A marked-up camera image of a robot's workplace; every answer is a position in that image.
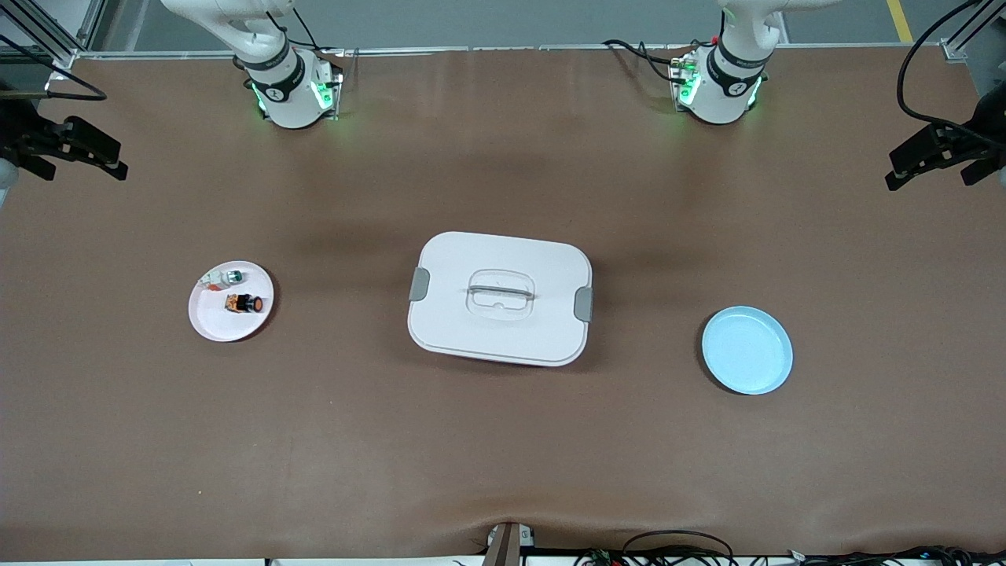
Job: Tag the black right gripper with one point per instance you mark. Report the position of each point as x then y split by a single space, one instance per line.
21 134

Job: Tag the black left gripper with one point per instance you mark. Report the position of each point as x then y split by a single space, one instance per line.
977 132

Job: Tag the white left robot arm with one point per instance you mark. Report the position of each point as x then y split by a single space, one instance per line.
723 86

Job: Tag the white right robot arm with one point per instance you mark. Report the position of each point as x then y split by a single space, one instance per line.
287 94

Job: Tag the pink round plate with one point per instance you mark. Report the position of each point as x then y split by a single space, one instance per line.
232 326

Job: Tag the blue round plate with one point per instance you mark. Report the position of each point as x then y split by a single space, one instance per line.
747 354

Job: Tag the white lidded storage box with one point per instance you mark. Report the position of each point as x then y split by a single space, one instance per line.
503 334

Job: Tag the brown table mat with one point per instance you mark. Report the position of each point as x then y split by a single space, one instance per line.
503 440

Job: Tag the aluminium frame profile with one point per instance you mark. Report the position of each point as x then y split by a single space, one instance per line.
63 56
955 49

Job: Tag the small white bracket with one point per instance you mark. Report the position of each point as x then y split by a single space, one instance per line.
526 537

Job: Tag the brown mounting post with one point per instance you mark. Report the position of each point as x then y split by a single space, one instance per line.
503 550

